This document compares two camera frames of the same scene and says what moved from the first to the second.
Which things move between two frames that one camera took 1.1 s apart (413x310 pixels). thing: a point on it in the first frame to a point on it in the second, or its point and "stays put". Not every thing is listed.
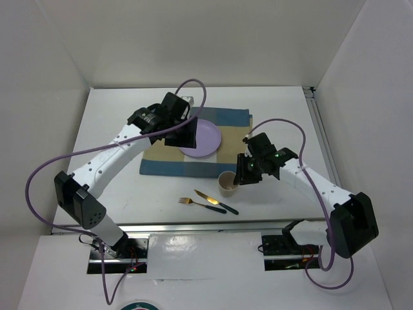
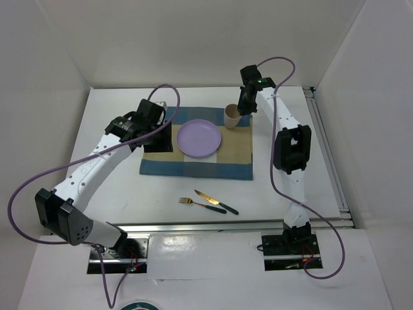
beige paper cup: (226, 184) to (232, 115)
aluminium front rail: (257, 227) stays put
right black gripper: (242, 176) to (243, 108)
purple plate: (208, 141) stays put
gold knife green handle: (215, 201) stays put
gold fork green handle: (188, 201) stays put
